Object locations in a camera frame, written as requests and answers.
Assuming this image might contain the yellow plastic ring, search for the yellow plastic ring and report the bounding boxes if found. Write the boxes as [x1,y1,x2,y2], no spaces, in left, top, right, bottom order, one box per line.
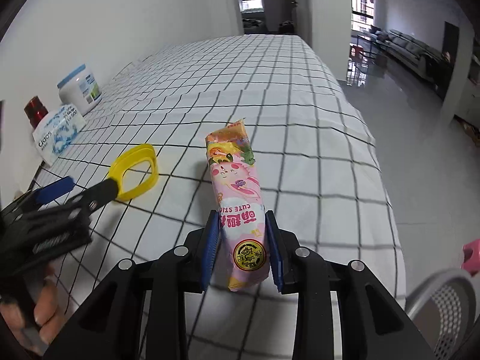
[106,143,160,203]

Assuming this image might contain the pink snack wrapper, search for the pink snack wrapper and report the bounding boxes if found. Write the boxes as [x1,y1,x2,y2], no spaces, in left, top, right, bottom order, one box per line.
[205,119,269,291]

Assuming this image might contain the grey perforated trash basket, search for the grey perforated trash basket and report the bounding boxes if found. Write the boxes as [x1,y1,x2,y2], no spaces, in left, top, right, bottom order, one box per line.
[405,269,479,359]

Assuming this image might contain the left hand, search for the left hand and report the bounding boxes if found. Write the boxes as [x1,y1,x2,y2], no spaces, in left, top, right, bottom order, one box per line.
[1,263,66,357]

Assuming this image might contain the white tissue pack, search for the white tissue pack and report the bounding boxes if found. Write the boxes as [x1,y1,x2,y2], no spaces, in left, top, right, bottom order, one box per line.
[32,104,86,166]

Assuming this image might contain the red thermos bottle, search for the red thermos bottle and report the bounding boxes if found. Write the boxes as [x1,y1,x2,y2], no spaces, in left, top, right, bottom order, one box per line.
[24,96,49,129]

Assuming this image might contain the pink plastic stool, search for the pink plastic stool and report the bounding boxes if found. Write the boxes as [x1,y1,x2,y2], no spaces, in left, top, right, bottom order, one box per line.
[461,239,480,276]

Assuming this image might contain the white jar blue lid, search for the white jar blue lid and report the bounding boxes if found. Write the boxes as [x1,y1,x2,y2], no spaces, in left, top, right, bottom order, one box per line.
[57,64,103,116]

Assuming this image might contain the white checkered tablecloth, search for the white checkered tablecloth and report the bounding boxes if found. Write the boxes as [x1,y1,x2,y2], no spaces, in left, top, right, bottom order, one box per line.
[22,34,408,360]

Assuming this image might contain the grey sofa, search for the grey sofa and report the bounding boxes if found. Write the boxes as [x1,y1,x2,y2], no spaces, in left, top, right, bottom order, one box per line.
[371,29,453,82]

